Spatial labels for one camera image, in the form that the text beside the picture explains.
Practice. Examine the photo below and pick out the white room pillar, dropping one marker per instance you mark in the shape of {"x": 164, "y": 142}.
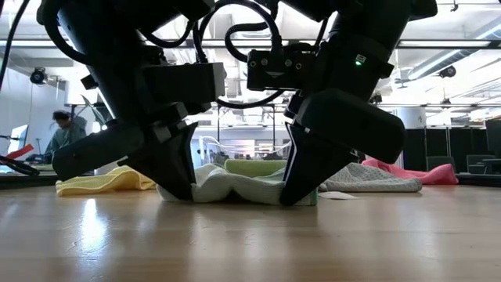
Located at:
{"x": 417, "y": 117}

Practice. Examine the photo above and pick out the black partition screen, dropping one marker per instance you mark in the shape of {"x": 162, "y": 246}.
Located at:
{"x": 450, "y": 145}

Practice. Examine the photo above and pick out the black ceiling spotlight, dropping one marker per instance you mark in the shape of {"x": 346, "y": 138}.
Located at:
{"x": 447, "y": 71}
{"x": 377, "y": 98}
{"x": 38, "y": 75}

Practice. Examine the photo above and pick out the lime green microfiber towel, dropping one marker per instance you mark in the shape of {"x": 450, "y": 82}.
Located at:
{"x": 254, "y": 167}

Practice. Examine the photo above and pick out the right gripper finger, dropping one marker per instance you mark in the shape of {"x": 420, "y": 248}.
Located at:
{"x": 309, "y": 164}

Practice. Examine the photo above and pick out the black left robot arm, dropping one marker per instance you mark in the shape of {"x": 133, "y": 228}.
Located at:
{"x": 98, "y": 31}

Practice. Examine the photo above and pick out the grey office chair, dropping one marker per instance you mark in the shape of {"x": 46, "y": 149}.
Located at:
{"x": 440, "y": 161}
{"x": 479, "y": 162}

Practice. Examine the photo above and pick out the grey waffle microfiber towel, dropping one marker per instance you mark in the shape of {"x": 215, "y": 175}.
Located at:
{"x": 372, "y": 180}

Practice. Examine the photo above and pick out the yellow microfiber towel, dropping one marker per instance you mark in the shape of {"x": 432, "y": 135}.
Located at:
{"x": 98, "y": 182}

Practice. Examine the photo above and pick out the laptop screen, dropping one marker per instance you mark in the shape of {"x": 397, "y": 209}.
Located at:
{"x": 19, "y": 137}

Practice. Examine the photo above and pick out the pale mint towel teal edge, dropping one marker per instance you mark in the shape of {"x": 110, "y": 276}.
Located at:
{"x": 235, "y": 188}

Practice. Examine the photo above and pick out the person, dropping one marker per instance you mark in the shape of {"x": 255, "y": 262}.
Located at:
{"x": 66, "y": 135}

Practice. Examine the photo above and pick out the red bar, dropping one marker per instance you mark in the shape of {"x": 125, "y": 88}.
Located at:
{"x": 21, "y": 151}

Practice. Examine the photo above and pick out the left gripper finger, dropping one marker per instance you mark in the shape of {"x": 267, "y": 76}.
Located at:
{"x": 172, "y": 164}

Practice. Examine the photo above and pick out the pink microfiber towel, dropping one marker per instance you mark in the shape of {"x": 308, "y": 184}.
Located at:
{"x": 438, "y": 176}

